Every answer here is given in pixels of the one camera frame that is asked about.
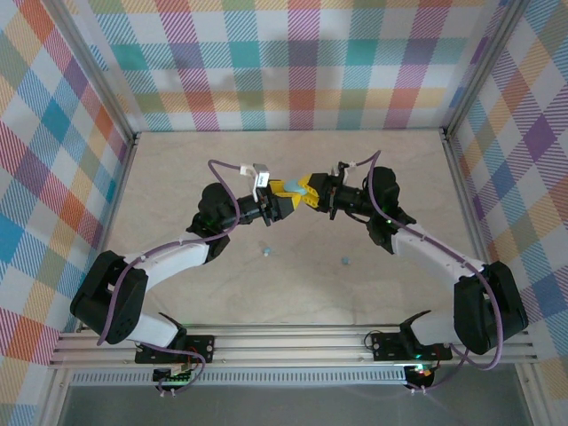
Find light blue earbud charging case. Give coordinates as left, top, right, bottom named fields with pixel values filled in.
left=283, top=177, right=308, bottom=198

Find small circuit board green lights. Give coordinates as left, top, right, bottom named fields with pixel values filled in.
left=153, top=367, right=195, bottom=385

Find white left camera mount bracket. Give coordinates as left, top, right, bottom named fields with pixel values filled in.
left=239, top=162, right=267, bottom=201

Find aluminium table side rail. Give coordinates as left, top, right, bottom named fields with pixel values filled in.
left=441, top=128, right=545, bottom=426

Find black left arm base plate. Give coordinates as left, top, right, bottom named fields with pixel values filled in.
left=135, top=335, right=217, bottom=366

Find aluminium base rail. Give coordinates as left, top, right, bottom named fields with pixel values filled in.
left=48, top=323, right=539, bottom=368

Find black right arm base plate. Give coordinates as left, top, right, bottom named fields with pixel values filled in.
left=371, top=332, right=454, bottom=361

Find aluminium frame corner post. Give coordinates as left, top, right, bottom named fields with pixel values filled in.
left=441, top=0, right=533, bottom=139
left=51, top=0, right=138, bottom=146

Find grey slotted cable duct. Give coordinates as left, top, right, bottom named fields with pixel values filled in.
left=70, top=370, right=409, bottom=386

